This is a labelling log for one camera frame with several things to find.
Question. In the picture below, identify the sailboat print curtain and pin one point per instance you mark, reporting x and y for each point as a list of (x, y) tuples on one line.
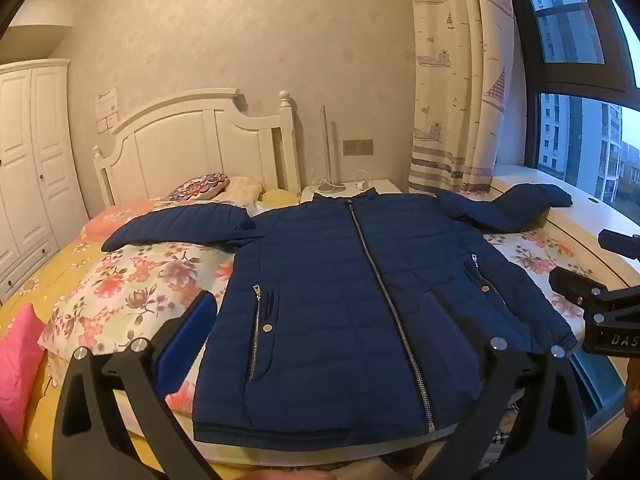
[(450, 85)]

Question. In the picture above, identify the navy blue puffer jacket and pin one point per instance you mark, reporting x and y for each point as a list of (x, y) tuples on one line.
[(320, 285)]

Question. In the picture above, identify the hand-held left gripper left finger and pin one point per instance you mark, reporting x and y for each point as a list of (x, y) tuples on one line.
[(187, 332)]

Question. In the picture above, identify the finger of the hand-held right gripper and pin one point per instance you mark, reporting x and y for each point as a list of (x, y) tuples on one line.
[(570, 282), (620, 244)]

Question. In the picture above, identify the round patterned cushion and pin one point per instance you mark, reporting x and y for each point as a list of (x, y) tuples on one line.
[(200, 186)]

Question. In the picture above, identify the person's right forearm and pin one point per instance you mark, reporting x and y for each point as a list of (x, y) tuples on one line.
[(633, 400)]

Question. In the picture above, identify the yellow cloth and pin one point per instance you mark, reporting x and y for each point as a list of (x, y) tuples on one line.
[(280, 197)]

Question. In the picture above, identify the white wooden bed headboard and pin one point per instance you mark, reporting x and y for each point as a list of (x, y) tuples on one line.
[(200, 145)]

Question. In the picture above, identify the pale yellow pillow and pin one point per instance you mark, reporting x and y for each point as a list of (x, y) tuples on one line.
[(242, 187)]

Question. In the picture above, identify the floral patterned blanket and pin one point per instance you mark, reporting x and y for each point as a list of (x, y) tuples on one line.
[(140, 290)]

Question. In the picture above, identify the white wall switches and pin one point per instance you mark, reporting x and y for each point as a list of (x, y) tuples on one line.
[(107, 124)]

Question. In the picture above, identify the beige wall socket panel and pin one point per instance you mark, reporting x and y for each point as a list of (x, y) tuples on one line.
[(357, 147)]

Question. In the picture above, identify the pink floral pillow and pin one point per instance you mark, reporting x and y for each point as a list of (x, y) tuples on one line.
[(120, 215)]

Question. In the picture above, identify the dark framed window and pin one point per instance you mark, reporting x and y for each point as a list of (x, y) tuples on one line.
[(565, 130)]

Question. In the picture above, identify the white wardrobe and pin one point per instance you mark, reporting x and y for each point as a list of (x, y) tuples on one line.
[(30, 160)]

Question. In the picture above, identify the white nightstand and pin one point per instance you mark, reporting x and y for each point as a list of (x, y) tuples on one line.
[(385, 187)]

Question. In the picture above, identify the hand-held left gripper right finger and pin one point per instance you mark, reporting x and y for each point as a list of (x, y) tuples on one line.
[(455, 347)]

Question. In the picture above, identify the white paper wall notice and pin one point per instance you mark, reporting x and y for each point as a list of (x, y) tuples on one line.
[(106, 101)]

